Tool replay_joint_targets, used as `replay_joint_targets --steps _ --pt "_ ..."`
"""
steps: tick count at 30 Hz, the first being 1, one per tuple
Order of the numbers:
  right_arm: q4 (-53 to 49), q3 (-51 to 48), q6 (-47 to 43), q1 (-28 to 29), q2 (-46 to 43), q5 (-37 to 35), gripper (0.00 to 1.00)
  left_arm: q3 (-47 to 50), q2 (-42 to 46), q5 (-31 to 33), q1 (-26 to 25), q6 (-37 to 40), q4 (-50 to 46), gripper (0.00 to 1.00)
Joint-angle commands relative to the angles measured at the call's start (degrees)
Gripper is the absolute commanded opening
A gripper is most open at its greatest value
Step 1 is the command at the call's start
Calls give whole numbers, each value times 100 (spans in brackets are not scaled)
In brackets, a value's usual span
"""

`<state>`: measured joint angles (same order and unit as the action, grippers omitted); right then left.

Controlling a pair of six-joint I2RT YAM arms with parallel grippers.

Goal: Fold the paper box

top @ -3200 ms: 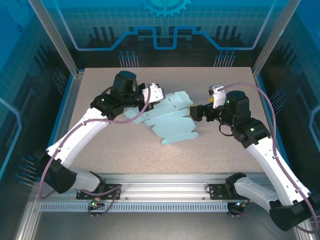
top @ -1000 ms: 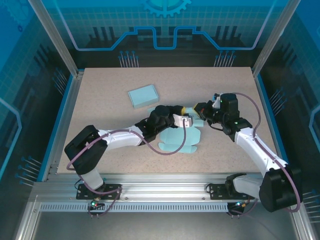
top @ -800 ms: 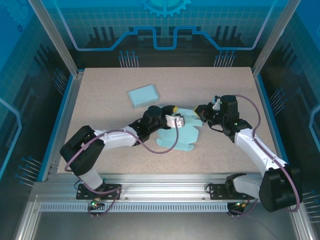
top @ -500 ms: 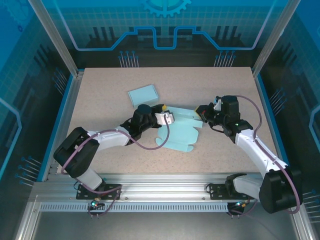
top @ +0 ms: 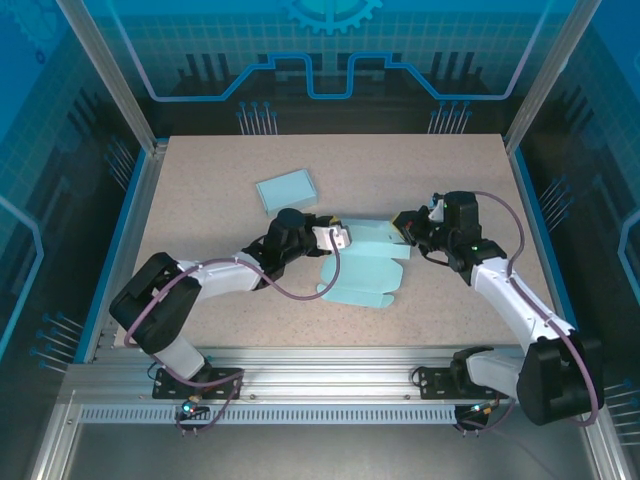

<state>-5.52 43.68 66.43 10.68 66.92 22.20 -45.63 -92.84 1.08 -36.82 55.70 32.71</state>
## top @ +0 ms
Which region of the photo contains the light blue paper box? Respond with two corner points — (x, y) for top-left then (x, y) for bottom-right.
(255, 168), (319, 219)
(315, 219), (412, 310)

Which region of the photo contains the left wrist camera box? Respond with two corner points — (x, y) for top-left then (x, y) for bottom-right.
(312, 223), (354, 251)

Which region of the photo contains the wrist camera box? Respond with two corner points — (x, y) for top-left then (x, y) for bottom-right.
(312, 223), (354, 251)
(427, 193), (447, 224)

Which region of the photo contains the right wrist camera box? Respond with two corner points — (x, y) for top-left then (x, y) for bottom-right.
(427, 193), (447, 224)

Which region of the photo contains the aluminium frame beam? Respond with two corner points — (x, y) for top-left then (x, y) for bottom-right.
(64, 347), (596, 406)

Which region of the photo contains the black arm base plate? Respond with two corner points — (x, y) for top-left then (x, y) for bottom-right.
(414, 366), (510, 401)
(152, 367), (245, 401)

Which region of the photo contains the aluminium frame post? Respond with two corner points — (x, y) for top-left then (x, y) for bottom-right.
(53, 0), (170, 157)
(503, 0), (605, 155)

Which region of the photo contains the slotted grey cable duct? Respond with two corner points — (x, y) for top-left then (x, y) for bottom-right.
(79, 405), (459, 426)

